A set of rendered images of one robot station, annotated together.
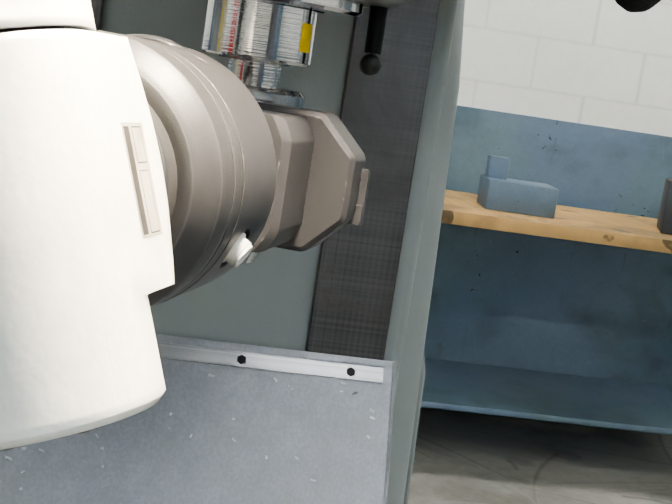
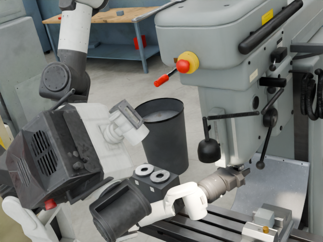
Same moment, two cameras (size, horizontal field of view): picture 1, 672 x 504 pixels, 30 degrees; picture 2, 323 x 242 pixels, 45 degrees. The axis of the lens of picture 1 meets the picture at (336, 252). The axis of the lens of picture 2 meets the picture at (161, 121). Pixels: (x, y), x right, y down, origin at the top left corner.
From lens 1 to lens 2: 117 cm
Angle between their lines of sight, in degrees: 49
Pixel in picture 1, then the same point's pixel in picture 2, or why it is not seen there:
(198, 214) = (211, 199)
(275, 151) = (228, 183)
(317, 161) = (237, 180)
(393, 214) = (305, 140)
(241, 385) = (283, 164)
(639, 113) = not seen: outside the picture
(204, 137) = (210, 193)
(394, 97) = (302, 122)
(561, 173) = not seen: outside the picture
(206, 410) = (278, 168)
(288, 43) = not seen: hidden behind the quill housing
